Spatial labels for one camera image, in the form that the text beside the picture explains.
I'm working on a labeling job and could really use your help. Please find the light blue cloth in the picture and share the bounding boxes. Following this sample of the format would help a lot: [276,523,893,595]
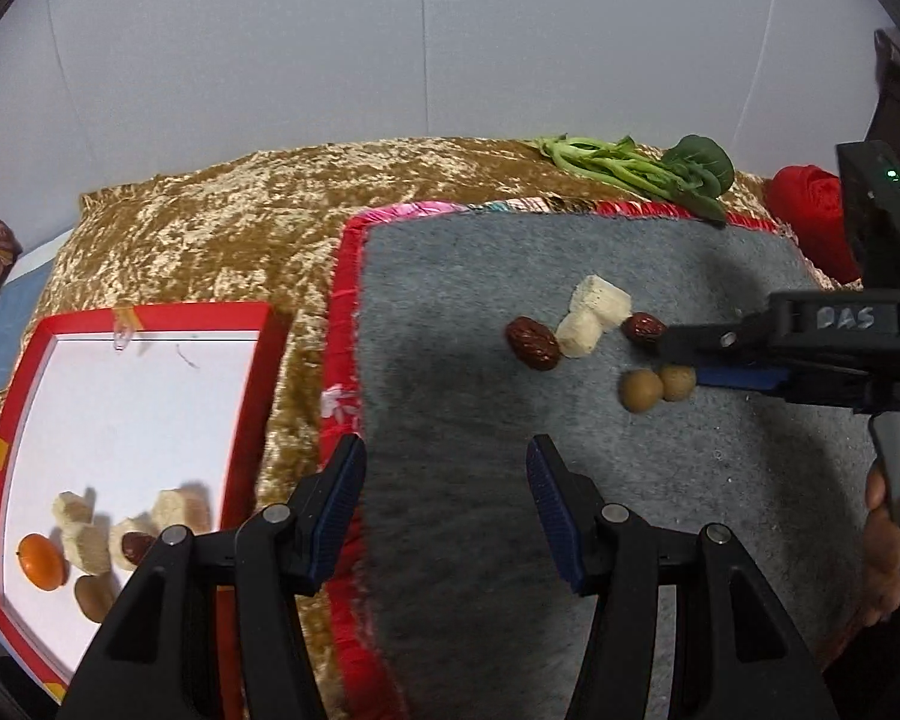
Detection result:
[0,238,85,466]

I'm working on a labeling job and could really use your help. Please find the grey felt mat red trim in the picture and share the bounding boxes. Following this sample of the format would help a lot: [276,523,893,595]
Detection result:
[319,199,884,720]

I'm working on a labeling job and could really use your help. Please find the green leafy vegetable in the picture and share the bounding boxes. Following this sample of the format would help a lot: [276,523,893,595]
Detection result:
[532,133,736,226]

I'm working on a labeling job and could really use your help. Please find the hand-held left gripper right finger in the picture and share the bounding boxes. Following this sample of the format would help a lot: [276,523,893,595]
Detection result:
[525,433,833,720]

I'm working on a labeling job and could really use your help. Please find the red tray with white inside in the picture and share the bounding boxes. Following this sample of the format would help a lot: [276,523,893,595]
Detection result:
[0,302,292,695]

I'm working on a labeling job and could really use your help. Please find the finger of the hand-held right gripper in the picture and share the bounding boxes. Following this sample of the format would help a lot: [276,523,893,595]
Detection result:
[656,311,773,363]
[692,361,793,400]

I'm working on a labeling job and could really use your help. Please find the red velvet cloth bundle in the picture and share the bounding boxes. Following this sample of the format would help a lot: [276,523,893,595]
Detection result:
[765,163,863,282]

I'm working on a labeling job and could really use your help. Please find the brown longan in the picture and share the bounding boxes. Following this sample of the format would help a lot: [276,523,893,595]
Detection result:
[619,369,665,415]
[73,574,119,625]
[658,364,697,404]

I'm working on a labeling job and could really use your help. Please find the person's right hand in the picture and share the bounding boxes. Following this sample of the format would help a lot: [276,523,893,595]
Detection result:
[861,463,900,625]

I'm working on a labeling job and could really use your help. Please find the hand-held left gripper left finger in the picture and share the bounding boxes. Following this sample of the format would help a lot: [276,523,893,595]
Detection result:
[58,433,368,720]

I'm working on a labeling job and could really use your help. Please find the small orange kumquat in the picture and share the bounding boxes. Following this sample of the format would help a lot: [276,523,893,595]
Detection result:
[16,532,68,592]

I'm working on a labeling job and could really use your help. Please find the dried red date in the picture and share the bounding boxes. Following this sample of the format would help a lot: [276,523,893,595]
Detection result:
[619,313,668,352]
[504,315,563,374]
[112,531,157,571]

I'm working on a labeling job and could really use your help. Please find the gold velvet cloth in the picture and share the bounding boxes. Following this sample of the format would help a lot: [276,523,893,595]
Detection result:
[0,136,863,720]

